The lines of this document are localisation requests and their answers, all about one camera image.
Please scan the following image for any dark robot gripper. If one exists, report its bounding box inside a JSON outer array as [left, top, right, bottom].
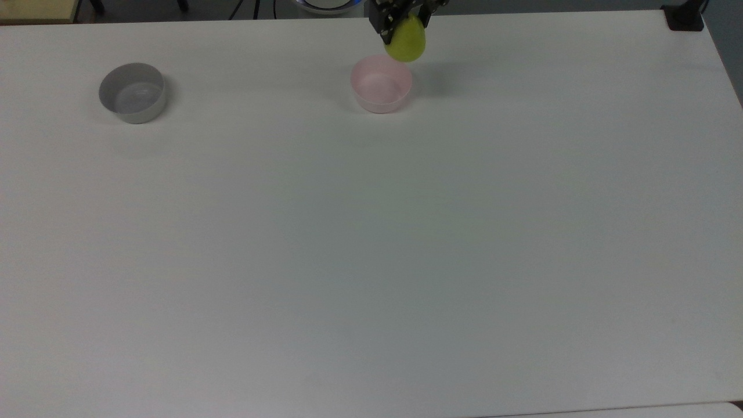
[[365, 0, 449, 46]]

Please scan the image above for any yellow-green pear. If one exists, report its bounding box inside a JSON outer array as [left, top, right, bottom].
[[384, 13, 427, 63]]

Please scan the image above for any pink plastic bowl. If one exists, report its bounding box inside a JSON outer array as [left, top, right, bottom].
[[350, 55, 414, 114]]

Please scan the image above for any grey plastic bowl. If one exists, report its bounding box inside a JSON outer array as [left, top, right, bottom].
[[98, 62, 168, 125]]

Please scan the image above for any black table clamp stand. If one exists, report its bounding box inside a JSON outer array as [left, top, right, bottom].
[[661, 0, 710, 33]]

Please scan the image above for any light wooden board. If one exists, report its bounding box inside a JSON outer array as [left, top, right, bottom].
[[0, 0, 80, 25]]

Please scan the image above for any black floor cable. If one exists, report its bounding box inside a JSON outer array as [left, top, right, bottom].
[[228, 0, 263, 20]]

